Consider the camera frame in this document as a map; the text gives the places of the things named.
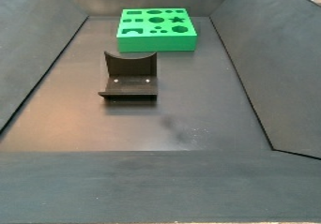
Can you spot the green shape-sorting board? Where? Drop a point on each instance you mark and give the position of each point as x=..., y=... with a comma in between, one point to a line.
x=155, y=30

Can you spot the black curved holder stand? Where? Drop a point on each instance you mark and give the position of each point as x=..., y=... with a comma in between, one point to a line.
x=131, y=76

